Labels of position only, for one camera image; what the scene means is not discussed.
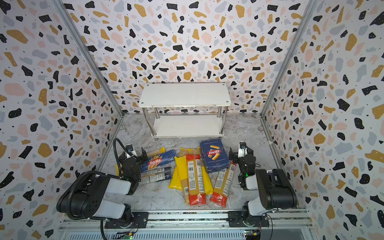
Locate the blue Barilla spaghetti box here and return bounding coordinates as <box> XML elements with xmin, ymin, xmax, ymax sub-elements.
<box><xmin>140</xmin><ymin>150</ymin><xmax>176</xmax><ymax>172</ymax></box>

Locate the blue Barilla penne box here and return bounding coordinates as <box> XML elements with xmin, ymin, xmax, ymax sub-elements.
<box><xmin>200</xmin><ymin>139</ymin><xmax>230</xmax><ymax>174</ymax></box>

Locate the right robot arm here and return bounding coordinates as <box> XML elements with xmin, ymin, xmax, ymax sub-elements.
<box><xmin>228</xmin><ymin>142</ymin><xmax>298</xmax><ymax>228</ymax></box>

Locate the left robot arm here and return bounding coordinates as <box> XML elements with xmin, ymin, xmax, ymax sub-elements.
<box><xmin>57</xmin><ymin>149</ymin><xmax>147</xmax><ymax>229</ymax></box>

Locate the white two-tier shelf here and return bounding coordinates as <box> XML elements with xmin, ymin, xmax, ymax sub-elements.
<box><xmin>139</xmin><ymin>83</ymin><xmax>231</xmax><ymax>138</ymax></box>

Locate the red-end spaghetti bag right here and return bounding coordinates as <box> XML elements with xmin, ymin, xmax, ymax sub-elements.
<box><xmin>210</xmin><ymin>163</ymin><xmax>236</xmax><ymax>208</ymax></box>

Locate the red-end spaghetti bag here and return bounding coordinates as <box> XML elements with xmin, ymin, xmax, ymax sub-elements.
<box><xmin>210</xmin><ymin>163</ymin><xmax>236</xmax><ymax>208</ymax></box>
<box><xmin>186</xmin><ymin>155</ymin><xmax>206</xmax><ymax>206</ymax></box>

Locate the clear blue-end spaghetti bag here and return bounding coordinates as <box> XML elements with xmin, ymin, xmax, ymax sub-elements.
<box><xmin>140</xmin><ymin>167</ymin><xmax>173</xmax><ymax>185</ymax></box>

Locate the yellow spaghetti bag left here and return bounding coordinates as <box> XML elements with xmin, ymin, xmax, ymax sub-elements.
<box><xmin>115</xmin><ymin>147</ymin><xmax>166</xmax><ymax>176</ymax></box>

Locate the yellow spaghetti bag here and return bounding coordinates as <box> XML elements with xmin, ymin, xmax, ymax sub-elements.
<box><xmin>167</xmin><ymin>155</ymin><xmax>214</xmax><ymax>196</ymax></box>
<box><xmin>115</xmin><ymin>147</ymin><xmax>166</xmax><ymax>176</ymax></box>
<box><xmin>175</xmin><ymin>148</ymin><xmax>200</xmax><ymax>204</ymax></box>

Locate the yellow spaghetti bag behind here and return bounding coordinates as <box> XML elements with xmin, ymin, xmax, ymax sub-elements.
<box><xmin>175</xmin><ymin>148</ymin><xmax>200</xmax><ymax>204</ymax></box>

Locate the red-end spaghetti bag centre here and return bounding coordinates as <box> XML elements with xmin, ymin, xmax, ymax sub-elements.
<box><xmin>186</xmin><ymin>155</ymin><xmax>206</xmax><ymax>206</ymax></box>

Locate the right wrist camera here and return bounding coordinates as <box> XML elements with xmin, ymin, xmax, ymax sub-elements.
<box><xmin>238</xmin><ymin>142</ymin><xmax>248</xmax><ymax>158</ymax></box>

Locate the black corrugated cable left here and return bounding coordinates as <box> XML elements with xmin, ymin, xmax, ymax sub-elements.
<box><xmin>112</xmin><ymin>137</ymin><xmax>134</xmax><ymax>178</ymax></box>

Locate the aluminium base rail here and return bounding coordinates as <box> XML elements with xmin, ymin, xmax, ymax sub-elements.
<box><xmin>56</xmin><ymin>208</ymin><xmax>319</xmax><ymax>240</ymax></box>

